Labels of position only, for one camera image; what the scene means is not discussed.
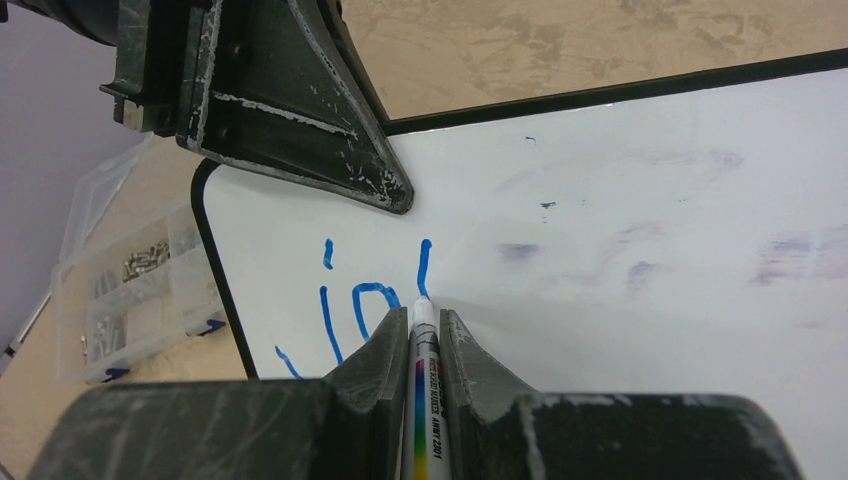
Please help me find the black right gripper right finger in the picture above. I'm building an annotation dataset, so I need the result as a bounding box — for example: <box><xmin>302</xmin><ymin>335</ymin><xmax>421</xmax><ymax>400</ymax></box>
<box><xmin>440</xmin><ymin>310</ymin><xmax>802</xmax><ymax>479</ymax></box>

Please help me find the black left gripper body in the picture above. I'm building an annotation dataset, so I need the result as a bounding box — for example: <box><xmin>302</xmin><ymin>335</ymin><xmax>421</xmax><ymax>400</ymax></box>
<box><xmin>100</xmin><ymin>1</ymin><xmax>212</xmax><ymax>136</ymax></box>

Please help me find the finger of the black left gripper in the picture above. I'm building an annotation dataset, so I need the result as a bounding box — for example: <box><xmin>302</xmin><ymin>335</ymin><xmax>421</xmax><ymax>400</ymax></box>
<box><xmin>176</xmin><ymin>1</ymin><xmax>414</xmax><ymax>214</ymax></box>

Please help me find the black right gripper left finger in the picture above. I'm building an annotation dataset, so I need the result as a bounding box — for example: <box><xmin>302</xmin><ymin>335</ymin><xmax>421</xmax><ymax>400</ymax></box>
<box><xmin>29</xmin><ymin>308</ymin><xmax>408</xmax><ymax>479</ymax></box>

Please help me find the white whiteboard marker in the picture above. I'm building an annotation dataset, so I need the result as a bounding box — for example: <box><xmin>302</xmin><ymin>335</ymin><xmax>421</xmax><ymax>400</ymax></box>
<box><xmin>400</xmin><ymin>296</ymin><xmax>453</xmax><ymax>479</ymax></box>

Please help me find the white whiteboard with black frame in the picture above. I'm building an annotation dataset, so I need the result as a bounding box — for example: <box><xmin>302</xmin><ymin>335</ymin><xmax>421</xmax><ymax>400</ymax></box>
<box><xmin>191</xmin><ymin>49</ymin><xmax>847</xmax><ymax>479</ymax></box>

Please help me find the clear plastic screw organizer box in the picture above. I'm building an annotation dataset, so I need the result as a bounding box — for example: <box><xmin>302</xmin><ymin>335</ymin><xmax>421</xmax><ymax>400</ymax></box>
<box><xmin>50</xmin><ymin>135</ymin><xmax>227</xmax><ymax>385</ymax></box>

